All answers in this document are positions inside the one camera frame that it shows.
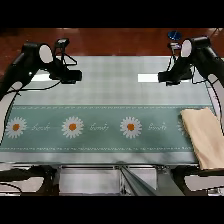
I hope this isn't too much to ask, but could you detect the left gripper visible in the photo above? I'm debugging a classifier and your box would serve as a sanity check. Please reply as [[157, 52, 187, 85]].
[[49, 67, 84, 85]]

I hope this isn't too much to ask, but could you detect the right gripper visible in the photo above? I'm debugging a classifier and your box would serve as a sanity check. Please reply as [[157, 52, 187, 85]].
[[157, 67, 195, 87]]

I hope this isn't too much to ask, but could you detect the beige garment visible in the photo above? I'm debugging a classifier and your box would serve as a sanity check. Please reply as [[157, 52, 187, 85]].
[[179, 106, 224, 171]]

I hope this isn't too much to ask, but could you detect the blue round object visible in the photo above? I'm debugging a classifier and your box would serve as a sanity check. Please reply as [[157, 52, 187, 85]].
[[167, 30, 182, 42]]

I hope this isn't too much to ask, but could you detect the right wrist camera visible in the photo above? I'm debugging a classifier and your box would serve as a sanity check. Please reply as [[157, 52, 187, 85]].
[[167, 41, 183, 72]]

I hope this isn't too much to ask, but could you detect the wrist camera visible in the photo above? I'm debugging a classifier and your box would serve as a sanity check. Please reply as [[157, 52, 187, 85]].
[[53, 37, 79, 68], [167, 41, 183, 72]]

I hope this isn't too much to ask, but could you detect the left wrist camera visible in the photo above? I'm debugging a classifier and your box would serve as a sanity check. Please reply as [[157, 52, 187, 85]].
[[53, 37, 79, 68]]

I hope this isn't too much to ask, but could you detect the black cable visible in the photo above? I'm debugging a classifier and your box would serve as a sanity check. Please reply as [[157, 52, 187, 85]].
[[191, 65, 224, 129], [1, 79, 63, 134]]

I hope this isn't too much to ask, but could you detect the silver frame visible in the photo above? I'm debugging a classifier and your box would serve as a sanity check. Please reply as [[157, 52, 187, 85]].
[[0, 161, 224, 197]]

